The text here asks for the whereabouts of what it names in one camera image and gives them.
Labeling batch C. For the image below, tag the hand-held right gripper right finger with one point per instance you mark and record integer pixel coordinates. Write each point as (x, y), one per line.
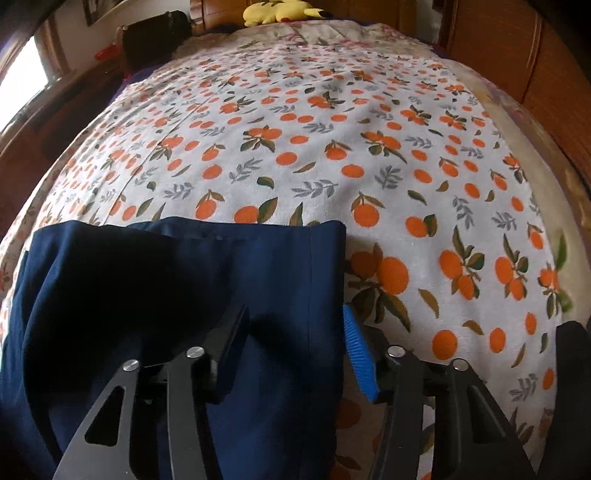
(361, 355)

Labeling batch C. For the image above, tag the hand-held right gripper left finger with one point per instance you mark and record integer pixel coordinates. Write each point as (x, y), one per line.
(231, 341)

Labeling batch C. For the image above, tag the navy blue suit jacket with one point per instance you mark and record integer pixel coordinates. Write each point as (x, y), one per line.
(115, 286)

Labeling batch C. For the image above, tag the person's dark clothing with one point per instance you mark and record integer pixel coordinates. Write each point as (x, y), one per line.
(575, 406)

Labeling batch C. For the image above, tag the orange print white blanket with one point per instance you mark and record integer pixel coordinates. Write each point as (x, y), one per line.
(323, 138)

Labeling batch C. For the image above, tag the dark backpack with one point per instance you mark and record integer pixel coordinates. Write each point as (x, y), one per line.
(154, 41)

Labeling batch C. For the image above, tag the pale floral quilt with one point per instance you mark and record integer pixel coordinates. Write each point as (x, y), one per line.
(314, 39)

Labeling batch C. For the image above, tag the red container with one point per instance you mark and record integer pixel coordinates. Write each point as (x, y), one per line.
(105, 52)

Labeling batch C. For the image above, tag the wooden bed headboard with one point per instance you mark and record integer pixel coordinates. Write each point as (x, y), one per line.
(217, 14)

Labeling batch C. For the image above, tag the yellow plush toy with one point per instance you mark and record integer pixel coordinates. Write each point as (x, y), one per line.
(281, 11)

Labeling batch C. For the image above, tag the wooden slatted wardrobe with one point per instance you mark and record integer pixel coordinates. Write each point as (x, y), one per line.
(508, 46)

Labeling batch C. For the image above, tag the window with wooden frame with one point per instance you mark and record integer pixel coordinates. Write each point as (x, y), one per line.
(23, 78)

